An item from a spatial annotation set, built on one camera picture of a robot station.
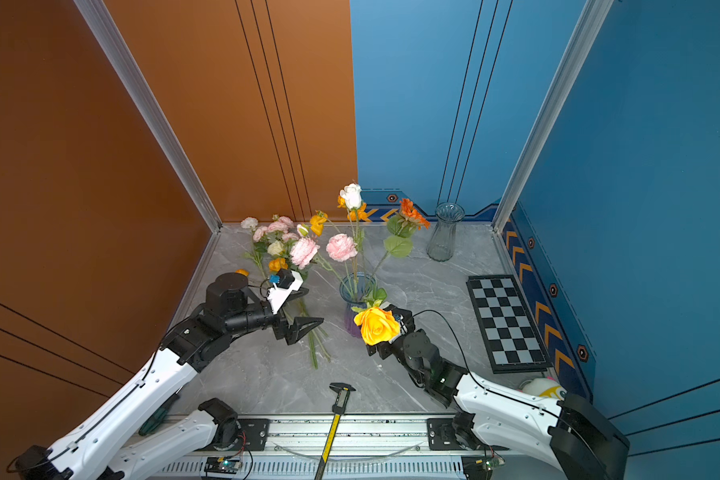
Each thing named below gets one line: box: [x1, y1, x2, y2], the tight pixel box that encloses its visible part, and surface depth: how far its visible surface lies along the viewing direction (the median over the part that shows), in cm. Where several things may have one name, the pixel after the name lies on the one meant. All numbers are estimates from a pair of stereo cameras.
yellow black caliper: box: [314, 382, 357, 480], surface depth 79 cm
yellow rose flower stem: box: [351, 288, 401, 346], surface depth 51 cm
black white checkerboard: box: [466, 274, 552, 375], surface depth 91 cm
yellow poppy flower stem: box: [309, 196, 372, 288], surface depth 75 cm
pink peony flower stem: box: [291, 223, 354, 298], surface depth 70 cm
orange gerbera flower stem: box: [369, 198, 430, 289], surface depth 73 cm
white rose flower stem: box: [340, 183, 363, 301], surface depth 70 cm
